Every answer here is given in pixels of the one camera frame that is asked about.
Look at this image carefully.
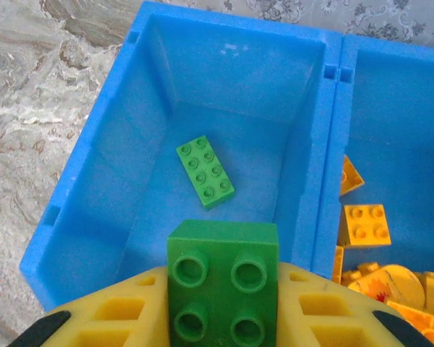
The green eight-stud lego brick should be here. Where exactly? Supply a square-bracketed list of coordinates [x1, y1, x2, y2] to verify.
[176, 135, 236, 210]

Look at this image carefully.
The green square lego brick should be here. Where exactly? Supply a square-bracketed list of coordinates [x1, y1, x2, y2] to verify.
[166, 219, 279, 347]

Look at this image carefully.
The yellow round printed lego brick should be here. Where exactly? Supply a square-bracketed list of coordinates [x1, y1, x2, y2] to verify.
[346, 263, 426, 308]

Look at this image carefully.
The long yellow lego brick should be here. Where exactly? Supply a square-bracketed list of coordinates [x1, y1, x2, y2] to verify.
[386, 299, 434, 347]

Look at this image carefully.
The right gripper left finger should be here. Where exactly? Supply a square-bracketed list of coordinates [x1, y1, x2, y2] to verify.
[7, 266, 171, 347]

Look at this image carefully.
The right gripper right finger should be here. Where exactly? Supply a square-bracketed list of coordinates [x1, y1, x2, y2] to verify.
[276, 262, 434, 347]

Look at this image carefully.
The blue plastic bin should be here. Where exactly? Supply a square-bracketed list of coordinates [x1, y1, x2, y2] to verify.
[310, 34, 434, 286]
[20, 0, 343, 312]

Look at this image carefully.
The yellow sloped lego brick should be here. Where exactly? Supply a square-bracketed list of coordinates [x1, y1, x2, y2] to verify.
[339, 154, 365, 196]

